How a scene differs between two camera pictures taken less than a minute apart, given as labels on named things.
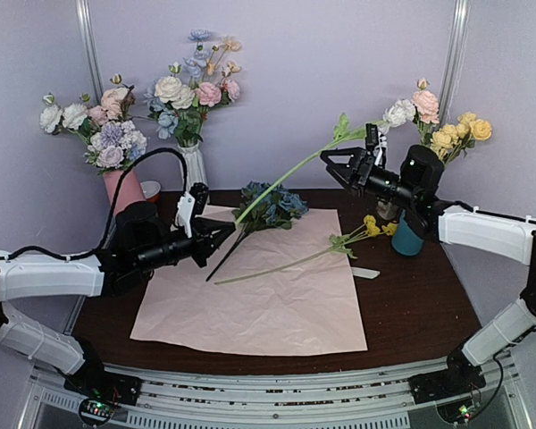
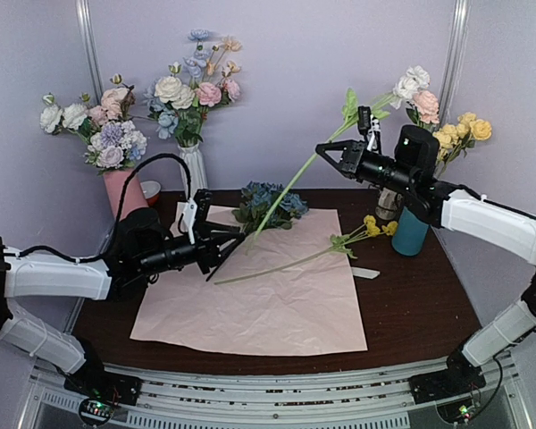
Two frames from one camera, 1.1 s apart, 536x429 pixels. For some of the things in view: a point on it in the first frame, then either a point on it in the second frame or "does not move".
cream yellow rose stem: (450, 140) does not move
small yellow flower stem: (337, 244) does not move
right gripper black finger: (343, 176) to (322, 153)
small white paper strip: (364, 273) does not move
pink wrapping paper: (281, 291) does not move
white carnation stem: (396, 113) to (349, 122)
